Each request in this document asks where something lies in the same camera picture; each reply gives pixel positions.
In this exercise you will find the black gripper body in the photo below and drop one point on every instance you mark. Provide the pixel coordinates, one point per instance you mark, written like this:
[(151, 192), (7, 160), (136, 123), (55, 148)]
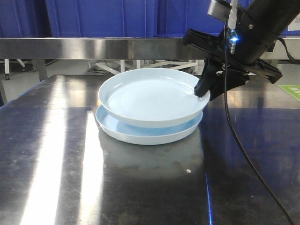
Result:
[(246, 57)]

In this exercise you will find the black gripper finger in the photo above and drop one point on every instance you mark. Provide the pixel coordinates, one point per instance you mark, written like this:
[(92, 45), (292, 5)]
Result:
[(211, 79), (234, 79)]

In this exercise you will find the blue plastic crate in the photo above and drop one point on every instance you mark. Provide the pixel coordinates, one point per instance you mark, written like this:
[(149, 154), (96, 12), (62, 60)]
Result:
[(24, 18), (129, 18)]

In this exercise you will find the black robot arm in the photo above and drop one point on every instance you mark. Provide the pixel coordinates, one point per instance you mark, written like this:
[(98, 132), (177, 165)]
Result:
[(263, 21)]

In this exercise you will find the stainless steel shelf rail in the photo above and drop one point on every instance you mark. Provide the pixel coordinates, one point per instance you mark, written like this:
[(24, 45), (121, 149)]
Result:
[(98, 48)]

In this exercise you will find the white paper label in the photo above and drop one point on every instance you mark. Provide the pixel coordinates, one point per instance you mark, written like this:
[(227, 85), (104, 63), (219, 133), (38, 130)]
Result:
[(295, 24)]

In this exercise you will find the light blue plate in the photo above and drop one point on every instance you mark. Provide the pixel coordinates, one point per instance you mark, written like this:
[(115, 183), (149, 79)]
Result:
[(143, 135), (152, 97)]

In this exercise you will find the white metal frame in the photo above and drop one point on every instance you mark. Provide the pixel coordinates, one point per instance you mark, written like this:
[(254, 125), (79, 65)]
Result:
[(115, 67)]

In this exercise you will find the blue plastic crate left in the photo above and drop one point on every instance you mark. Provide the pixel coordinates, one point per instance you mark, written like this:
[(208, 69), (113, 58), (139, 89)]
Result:
[(24, 18)]

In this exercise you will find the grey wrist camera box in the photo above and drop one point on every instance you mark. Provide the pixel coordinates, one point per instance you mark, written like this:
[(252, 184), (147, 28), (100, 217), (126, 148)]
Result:
[(219, 9)]

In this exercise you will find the green floor sign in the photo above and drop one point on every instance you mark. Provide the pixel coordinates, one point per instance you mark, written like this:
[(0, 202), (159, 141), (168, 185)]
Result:
[(293, 90)]

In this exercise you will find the blue plastic crate centre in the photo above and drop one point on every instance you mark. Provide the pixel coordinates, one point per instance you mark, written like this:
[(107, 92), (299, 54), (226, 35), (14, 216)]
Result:
[(129, 18)]

